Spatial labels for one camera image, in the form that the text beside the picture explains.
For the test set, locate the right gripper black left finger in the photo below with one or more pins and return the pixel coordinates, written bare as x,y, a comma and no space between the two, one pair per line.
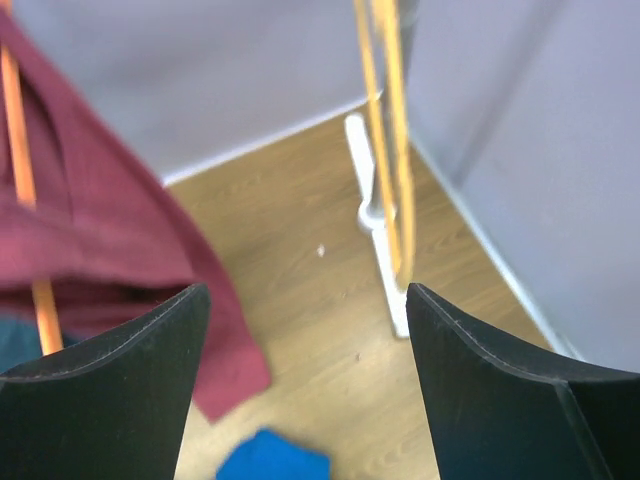
111,407

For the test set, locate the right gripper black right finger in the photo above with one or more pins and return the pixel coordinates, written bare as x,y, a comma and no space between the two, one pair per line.
499,407

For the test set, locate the blue tank top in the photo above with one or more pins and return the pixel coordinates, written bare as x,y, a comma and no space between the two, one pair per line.
268,455

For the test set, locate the yellow wooden hanger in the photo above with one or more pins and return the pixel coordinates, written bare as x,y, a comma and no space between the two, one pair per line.
390,132

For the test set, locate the orange hanger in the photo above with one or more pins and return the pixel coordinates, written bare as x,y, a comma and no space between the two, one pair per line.
42,292

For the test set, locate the grey-blue hanging tank top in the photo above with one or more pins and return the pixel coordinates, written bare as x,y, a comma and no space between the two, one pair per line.
19,342

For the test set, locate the maroon hanging tank top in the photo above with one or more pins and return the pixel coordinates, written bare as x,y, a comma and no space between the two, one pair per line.
112,241

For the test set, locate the right white rack foot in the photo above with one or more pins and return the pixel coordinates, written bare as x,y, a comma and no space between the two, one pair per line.
372,221

